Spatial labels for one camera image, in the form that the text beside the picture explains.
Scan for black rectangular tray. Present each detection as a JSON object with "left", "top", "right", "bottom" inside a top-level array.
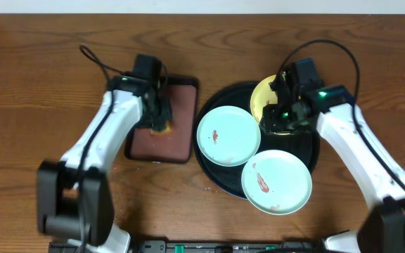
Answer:
[{"left": 124, "top": 75, "right": 198, "bottom": 164}]

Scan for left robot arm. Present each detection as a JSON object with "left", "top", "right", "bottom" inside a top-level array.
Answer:
[{"left": 37, "top": 74, "right": 171, "bottom": 252}]

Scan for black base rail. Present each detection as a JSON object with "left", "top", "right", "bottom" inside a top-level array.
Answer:
[{"left": 47, "top": 239, "right": 326, "bottom": 253}]

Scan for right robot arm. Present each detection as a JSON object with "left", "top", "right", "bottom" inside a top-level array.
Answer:
[{"left": 250, "top": 71, "right": 405, "bottom": 252}]

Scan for light blue plate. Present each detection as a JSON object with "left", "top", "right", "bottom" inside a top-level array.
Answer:
[
  {"left": 241, "top": 150, "right": 312, "bottom": 216},
  {"left": 196, "top": 105, "right": 261, "bottom": 167}
]

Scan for yellow plate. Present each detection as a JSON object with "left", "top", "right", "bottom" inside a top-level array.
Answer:
[{"left": 250, "top": 74, "right": 291, "bottom": 136}]

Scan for green and yellow sponge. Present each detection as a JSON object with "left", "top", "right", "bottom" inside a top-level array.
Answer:
[{"left": 150, "top": 121, "right": 172, "bottom": 136}]

